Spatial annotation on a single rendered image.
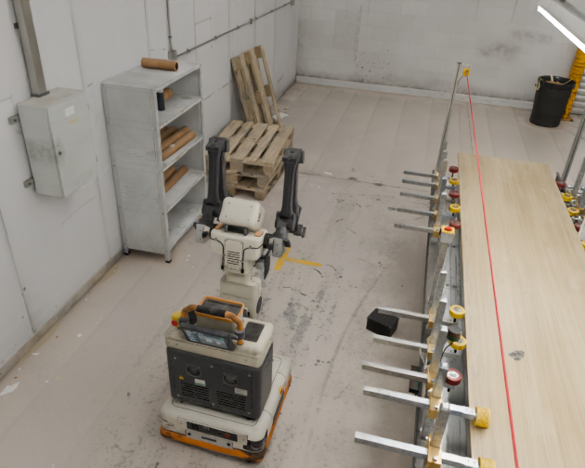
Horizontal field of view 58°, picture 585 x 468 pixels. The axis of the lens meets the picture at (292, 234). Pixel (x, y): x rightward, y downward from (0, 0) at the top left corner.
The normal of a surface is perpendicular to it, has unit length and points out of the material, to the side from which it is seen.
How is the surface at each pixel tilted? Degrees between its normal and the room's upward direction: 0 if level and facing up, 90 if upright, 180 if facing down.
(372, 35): 90
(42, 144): 90
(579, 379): 0
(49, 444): 0
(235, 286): 82
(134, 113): 90
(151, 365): 0
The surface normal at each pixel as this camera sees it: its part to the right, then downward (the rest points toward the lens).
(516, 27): -0.25, 0.49
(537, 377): 0.04, -0.86
